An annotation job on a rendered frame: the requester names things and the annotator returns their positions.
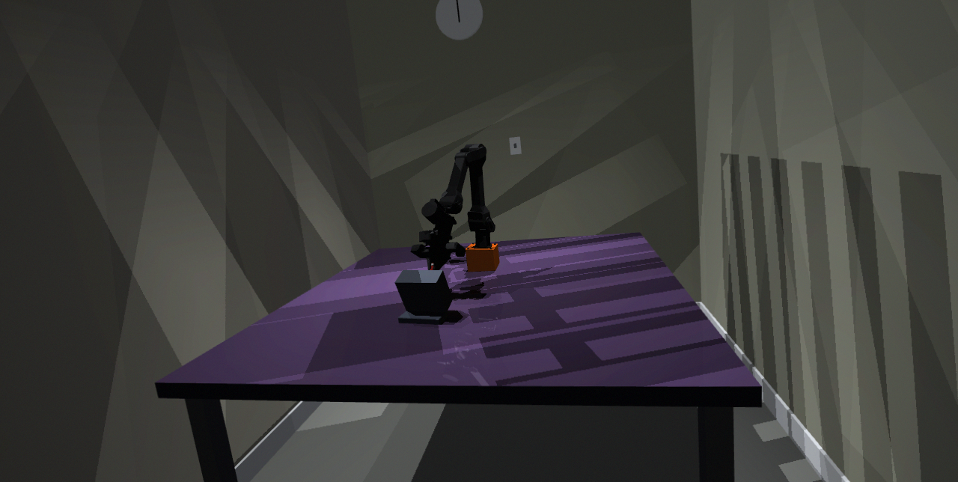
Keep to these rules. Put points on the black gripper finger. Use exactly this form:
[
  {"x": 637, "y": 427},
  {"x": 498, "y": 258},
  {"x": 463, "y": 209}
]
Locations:
[
  {"x": 441, "y": 259},
  {"x": 430, "y": 258}
]

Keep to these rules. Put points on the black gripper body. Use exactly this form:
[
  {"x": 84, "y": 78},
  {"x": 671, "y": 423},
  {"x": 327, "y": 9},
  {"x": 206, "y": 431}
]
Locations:
[{"x": 444, "y": 245}]

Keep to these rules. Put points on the dark grey sloped panel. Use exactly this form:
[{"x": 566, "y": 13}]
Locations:
[{"x": 426, "y": 296}]

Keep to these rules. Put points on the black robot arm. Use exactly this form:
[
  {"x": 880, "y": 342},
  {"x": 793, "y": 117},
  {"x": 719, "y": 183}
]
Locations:
[{"x": 451, "y": 201}]

